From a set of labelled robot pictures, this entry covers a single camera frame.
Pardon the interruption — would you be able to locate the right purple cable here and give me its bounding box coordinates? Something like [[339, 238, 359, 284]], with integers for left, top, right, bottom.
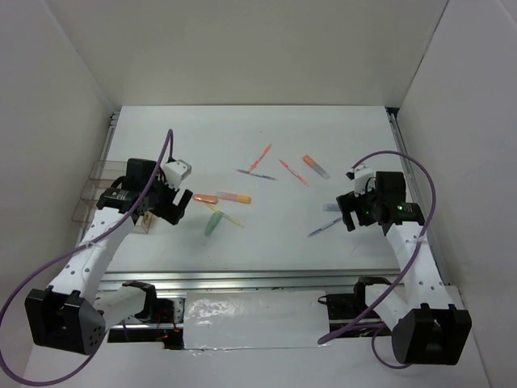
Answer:
[[317, 150, 439, 369]]

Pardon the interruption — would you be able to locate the orange pink highlighter marker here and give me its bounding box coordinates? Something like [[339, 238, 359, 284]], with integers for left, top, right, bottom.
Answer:
[[216, 192, 251, 205]]

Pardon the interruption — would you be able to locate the clear drawer organizer near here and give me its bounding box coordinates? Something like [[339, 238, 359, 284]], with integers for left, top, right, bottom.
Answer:
[[72, 200, 153, 234]]

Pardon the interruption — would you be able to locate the orange thin pen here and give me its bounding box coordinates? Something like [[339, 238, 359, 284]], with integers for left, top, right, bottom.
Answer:
[[249, 143, 272, 172], [279, 158, 309, 187]]

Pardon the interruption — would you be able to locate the yellow thin pen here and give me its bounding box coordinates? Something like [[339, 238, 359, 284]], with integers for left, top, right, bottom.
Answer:
[[206, 204, 245, 228]]

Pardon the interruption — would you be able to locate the orange thin pen far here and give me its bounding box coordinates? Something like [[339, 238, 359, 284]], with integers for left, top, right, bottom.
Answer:
[[249, 143, 272, 172]]

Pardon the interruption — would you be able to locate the clear drawer organizer middle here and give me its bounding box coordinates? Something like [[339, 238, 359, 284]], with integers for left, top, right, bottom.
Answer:
[[80, 179, 115, 201]]

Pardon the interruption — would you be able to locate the clear drawer organizer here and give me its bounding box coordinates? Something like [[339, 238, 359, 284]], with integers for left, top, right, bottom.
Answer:
[[89, 160, 127, 180], [72, 200, 153, 234], [80, 179, 115, 201]]

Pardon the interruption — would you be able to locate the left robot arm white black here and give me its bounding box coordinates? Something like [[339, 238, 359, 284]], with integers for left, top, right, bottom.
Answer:
[[24, 158, 192, 356]]

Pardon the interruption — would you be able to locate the white foil sheet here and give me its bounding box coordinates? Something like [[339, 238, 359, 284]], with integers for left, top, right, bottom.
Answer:
[[183, 290, 330, 350]]

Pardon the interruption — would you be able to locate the aluminium frame rail front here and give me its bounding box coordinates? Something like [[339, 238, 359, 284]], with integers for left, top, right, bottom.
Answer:
[[99, 269, 398, 293]]

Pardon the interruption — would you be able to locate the grey thin pen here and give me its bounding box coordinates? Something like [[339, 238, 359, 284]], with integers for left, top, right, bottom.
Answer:
[[236, 169, 277, 181]]

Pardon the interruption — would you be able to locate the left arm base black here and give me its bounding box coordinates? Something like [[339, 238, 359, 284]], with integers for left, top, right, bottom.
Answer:
[[107, 297, 186, 350]]

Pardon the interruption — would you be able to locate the blue capped clear marker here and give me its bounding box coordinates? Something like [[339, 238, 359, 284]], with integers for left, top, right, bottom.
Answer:
[[322, 203, 340, 212]]

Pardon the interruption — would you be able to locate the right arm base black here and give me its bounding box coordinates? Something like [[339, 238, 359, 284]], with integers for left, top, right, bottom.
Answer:
[[317, 293, 367, 330]]

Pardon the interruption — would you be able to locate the purple cable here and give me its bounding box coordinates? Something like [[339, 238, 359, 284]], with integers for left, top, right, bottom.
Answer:
[[0, 129, 174, 384], [317, 150, 439, 369]]

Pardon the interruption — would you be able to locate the clear drawer organizer far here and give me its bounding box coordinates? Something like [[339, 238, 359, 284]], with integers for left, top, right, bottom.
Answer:
[[89, 160, 127, 180]]

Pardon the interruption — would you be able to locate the orange capped clear marker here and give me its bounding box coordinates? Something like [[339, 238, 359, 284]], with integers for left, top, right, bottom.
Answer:
[[303, 155, 330, 179]]

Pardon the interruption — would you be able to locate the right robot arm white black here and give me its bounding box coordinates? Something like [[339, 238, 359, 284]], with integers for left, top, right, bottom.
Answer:
[[337, 164, 472, 365]]

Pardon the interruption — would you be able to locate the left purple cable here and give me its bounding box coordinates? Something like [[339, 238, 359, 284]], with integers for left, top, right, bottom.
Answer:
[[0, 129, 174, 384]]

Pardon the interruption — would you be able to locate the green translucent cap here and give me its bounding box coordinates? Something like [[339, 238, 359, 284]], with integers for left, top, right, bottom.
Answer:
[[204, 212, 223, 236]]

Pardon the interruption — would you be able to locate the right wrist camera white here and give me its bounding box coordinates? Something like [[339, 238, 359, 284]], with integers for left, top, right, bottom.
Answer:
[[347, 163, 375, 197]]

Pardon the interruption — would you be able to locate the blue thin pen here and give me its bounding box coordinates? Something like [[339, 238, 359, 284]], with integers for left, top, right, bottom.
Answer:
[[307, 217, 342, 238]]

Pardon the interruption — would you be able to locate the orange thin pen right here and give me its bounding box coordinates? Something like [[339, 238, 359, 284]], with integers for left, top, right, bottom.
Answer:
[[279, 158, 309, 187]]

